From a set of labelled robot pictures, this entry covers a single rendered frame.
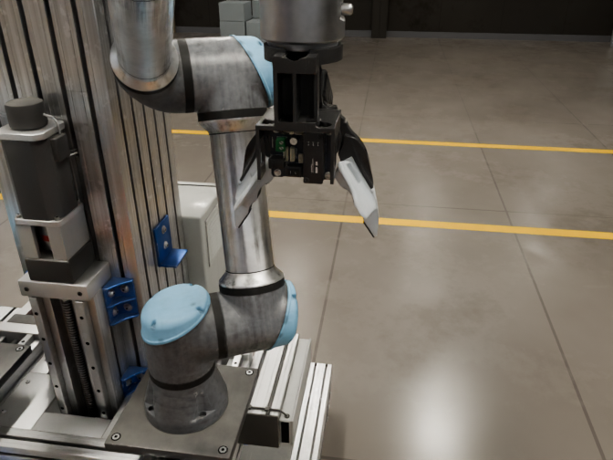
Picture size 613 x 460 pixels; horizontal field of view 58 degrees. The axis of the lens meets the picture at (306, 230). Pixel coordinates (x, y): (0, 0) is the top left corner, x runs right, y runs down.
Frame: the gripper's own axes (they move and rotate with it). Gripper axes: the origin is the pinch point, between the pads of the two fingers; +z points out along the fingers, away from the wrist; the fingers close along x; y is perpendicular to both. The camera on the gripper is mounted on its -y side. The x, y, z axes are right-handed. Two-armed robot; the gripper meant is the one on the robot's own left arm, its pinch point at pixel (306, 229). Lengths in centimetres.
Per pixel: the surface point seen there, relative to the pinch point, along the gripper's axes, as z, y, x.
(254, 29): 79, -712, -175
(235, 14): 60, -713, -200
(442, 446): 152, -110, 39
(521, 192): 152, -377, 119
